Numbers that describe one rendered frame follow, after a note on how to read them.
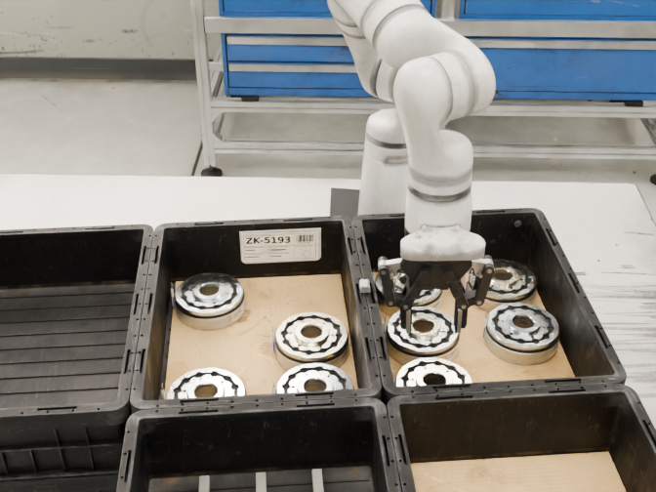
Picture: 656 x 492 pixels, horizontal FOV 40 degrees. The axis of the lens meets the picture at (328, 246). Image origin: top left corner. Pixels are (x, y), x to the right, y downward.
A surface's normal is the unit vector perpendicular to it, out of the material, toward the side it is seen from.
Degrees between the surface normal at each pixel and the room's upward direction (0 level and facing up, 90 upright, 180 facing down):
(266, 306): 0
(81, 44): 90
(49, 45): 90
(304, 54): 90
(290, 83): 90
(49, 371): 0
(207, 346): 0
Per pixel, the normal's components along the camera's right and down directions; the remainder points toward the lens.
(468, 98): 0.46, 0.51
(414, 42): 0.25, 0.67
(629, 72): -0.04, 0.57
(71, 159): 0.00, -0.82
